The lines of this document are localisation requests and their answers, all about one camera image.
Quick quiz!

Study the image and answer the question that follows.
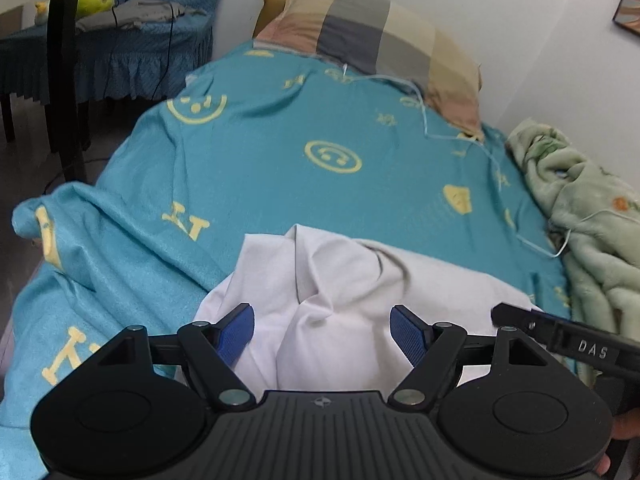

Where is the grey cloth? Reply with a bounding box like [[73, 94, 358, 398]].
[[75, 0, 209, 31]]

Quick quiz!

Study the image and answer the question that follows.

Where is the white garment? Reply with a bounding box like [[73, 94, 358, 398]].
[[192, 224, 546, 394]]

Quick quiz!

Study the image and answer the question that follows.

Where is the framed wall picture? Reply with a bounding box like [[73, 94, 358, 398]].
[[612, 0, 640, 37]]

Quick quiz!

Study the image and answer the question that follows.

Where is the blue covered chair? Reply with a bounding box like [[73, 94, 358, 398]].
[[0, 0, 234, 154]]

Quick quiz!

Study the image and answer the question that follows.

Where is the plaid pillow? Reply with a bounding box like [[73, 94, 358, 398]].
[[252, 0, 486, 142]]

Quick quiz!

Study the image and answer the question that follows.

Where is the teal printed bed sheet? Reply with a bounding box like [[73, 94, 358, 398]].
[[0, 40, 574, 480]]

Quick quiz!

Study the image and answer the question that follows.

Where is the pale green fleece blanket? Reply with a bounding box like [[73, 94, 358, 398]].
[[505, 117, 640, 392]]

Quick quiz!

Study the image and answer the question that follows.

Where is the person's right hand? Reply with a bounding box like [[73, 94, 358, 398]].
[[597, 405, 640, 479]]

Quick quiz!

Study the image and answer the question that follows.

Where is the mustard yellow pillow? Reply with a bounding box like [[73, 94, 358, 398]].
[[252, 0, 292, 39]]

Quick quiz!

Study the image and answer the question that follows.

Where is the yellow-green plush toy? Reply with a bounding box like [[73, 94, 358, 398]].
[[75, 0, 116, 17]]

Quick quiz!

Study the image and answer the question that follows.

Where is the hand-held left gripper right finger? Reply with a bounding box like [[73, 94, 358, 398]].
[[389, 304, 554, 411]]

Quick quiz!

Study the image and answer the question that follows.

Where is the black cable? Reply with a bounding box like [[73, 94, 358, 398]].
[[112, 0, 177, 102]]

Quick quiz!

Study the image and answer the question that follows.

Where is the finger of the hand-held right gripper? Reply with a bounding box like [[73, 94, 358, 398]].
[[491, 301, 552, 346]]

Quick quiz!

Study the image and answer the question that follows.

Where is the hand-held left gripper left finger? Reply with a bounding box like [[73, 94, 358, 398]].
[[97, 303, 256, 414]]

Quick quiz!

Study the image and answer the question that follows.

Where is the white cable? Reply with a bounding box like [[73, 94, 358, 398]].
[[342, 62, 640, 261]]

